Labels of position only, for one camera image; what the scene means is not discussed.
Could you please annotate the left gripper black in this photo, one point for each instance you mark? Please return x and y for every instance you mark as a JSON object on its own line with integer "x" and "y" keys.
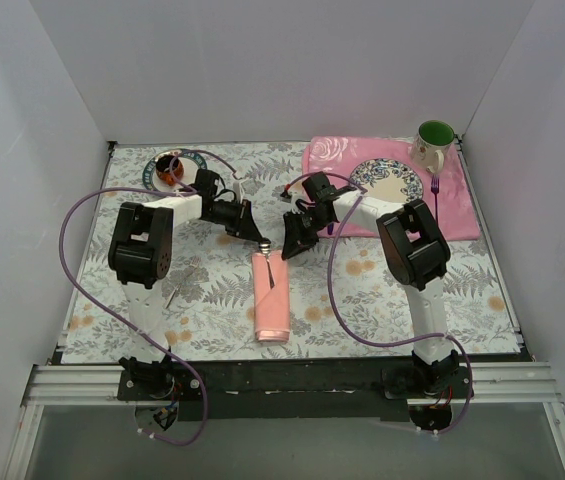
{"x": 245, "y": 218}

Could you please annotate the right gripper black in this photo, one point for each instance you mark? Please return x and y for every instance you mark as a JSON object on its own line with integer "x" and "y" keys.
{"x": 300, "y": 228}

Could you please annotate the salmon pink cloth napkin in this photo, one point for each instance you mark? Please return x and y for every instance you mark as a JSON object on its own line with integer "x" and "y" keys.
{"x": 271, "y": 298}

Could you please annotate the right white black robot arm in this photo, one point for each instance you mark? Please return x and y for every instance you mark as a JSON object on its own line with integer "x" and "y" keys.
{"x": 416, "y": 254}

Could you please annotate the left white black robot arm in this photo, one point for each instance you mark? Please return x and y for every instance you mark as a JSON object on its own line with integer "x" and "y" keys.
{"x": 140, "y": 254}

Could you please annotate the green inside floral mug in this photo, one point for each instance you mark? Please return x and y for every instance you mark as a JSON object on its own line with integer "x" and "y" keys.
{"x": 431, "y": 145}

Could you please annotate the floral tablecloth mat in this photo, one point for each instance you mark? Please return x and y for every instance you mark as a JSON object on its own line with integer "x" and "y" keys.
{"x": 344, "y": 301}

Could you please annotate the silver fork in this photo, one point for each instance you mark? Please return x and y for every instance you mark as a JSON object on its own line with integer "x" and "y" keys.
{"x": 191, "y": 268}

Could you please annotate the green rimmed white saucer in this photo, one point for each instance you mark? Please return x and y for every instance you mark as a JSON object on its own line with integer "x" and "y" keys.
{"x": 192, "y": 162}

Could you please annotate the small brown cup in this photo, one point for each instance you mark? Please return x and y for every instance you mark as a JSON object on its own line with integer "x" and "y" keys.
{"x": 169, "y": 169}

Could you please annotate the blue floral patterned plate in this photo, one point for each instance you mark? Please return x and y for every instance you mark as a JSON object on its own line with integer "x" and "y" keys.
{"x": 389, "y": 180}

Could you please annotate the purple plastic fork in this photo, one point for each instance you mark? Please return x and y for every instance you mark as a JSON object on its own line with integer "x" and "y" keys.
{"x": 435, "y": 189}

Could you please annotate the pink rose placemat cloth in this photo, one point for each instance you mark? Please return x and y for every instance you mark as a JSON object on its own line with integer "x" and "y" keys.
{"x": 342, "y": 155}

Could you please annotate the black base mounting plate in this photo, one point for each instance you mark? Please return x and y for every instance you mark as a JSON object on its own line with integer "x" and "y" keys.
{"x": 275, "y": 389}

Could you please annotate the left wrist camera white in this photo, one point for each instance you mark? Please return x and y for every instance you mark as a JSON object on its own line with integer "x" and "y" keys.
{"x": 242, "y": 189}

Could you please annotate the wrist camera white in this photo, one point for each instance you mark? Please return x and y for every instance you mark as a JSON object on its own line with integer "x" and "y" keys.
{"x": 242, "y": 189}
{"x": 288, "y": 195}

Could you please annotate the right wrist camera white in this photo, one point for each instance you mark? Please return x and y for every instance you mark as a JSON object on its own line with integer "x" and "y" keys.
{"x": 288, "y": 195}

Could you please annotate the aluminium frame rail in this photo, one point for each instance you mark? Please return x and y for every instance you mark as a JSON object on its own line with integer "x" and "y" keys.
{"x": 493, "y": 382}

